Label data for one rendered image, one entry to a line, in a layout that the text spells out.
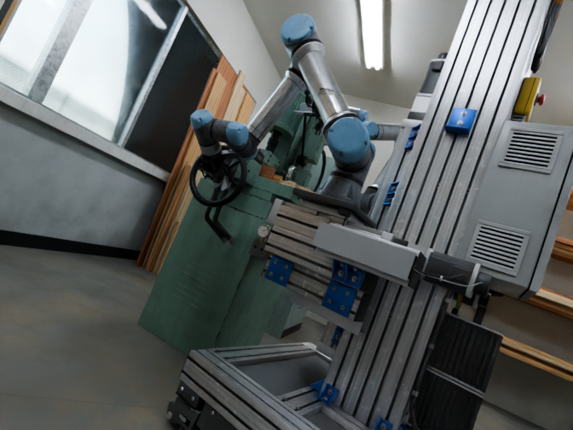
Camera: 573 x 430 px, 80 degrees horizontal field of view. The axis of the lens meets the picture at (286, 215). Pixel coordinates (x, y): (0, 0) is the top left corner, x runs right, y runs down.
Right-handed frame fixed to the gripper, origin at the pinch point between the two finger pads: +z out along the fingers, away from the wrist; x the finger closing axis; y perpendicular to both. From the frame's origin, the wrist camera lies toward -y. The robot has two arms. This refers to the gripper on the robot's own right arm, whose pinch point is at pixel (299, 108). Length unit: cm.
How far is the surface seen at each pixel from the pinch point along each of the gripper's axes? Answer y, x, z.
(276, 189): -28.1, 35.3, -8.7
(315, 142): -22.5, -15.8, -4.1
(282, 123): -8.2, 3.4, 7.7
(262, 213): -38, 44, -6
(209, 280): -65, 70, 6
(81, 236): -112, 53, 149
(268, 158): -24.3, 14.9, 9.0
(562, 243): -119, -163, -179
